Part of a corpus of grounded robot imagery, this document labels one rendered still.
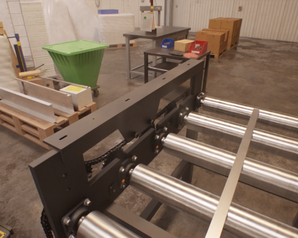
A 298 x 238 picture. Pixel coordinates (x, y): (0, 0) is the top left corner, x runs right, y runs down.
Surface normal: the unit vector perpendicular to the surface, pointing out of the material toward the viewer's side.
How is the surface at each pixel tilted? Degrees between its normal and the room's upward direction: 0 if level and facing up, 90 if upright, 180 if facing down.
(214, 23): 90
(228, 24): 90
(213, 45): 90
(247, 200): 0
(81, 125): 0
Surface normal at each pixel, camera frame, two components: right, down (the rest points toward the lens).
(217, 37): -0.49, 0.43
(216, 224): 0.00, -0.87
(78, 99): 0.87, 0.24
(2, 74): 0.63, 0.47
